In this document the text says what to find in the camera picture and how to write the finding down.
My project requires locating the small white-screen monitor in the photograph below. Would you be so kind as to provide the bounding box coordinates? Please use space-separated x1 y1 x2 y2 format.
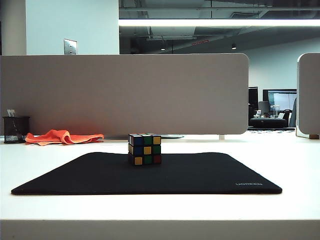
248 86 259 110

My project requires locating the black mouse pad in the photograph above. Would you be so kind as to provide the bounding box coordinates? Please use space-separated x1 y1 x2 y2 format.
11 151 283 196

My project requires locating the wide grey desk divider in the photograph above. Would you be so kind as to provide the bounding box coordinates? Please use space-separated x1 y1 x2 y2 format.
0 52 250 136

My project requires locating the long linear ceiling light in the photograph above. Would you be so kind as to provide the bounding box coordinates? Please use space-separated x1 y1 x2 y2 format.
118 18 320 27

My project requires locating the large black-framed monitor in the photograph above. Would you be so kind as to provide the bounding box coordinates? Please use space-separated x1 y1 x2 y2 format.
262 88 298 114

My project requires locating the grey monitor stand base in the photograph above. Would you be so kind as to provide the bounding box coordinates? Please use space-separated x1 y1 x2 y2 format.
104 134 185 140

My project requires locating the black mesh pen holder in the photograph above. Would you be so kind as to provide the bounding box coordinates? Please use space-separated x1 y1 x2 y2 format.
2 116 31 145

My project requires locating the metal wall switch plate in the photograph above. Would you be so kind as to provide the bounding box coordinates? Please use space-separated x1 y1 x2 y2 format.
63 38 78 55

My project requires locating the orange cloth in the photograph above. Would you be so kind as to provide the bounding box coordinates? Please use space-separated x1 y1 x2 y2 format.
25 129 105 146

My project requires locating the multicoloured Rubik's cube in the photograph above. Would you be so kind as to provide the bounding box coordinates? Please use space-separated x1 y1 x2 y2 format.
127 133 162 167

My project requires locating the black round ottoman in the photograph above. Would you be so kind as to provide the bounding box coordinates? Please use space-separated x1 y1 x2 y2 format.
249 117 288 128

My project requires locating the grey desk divider white edge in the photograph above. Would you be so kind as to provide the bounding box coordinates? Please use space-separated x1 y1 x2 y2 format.
296 52 320 138

